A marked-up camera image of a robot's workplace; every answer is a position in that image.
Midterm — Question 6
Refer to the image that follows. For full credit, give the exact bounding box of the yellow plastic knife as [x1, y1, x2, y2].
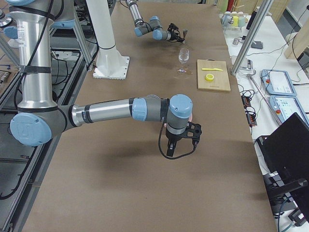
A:
[201, 68, 223, 72]

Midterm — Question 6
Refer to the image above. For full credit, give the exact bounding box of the lower teach pendant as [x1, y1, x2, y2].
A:
[269, 95, 309, 125]

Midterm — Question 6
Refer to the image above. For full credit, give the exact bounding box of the teach pendant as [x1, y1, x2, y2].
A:
[261, 69, 297, 96]
[269, 95, 309, 125]

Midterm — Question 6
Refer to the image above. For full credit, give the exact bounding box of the upper teach pendant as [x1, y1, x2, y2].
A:
[261, 69, 297, 96]

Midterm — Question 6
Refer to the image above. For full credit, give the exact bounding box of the bamboo cutting board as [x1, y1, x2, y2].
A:
[197, 59, 231, 92]

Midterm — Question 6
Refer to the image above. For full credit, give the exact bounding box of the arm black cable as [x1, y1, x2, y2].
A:
[158, 116, 199, 160]
[135, 20, 152, 32]

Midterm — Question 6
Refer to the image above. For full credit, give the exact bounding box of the aluminium frame post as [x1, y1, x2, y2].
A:
[231, 0, 273, 76]

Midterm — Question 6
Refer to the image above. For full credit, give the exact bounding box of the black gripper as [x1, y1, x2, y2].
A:
[169, 29, 179, 42]
[166, 131, 184, 157]

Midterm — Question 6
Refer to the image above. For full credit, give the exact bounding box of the steel double jigger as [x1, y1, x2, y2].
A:
[183, 29, 188, 44]

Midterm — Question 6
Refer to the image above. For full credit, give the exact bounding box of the metal rod tool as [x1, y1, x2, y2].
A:
[246, 69, 282, 126]

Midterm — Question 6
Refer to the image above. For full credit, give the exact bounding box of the clear wine glass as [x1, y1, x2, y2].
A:
[177, 48, 190, 74]

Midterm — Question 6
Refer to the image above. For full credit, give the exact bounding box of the yellow cup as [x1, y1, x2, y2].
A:
[231, 16, 239, 27]

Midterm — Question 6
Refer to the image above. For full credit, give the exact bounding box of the black laptop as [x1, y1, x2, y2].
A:
[257, 113, 309, 219]

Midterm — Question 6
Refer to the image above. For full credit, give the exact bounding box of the yellow lemon slice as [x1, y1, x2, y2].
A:
[205, 73, 214, 82]

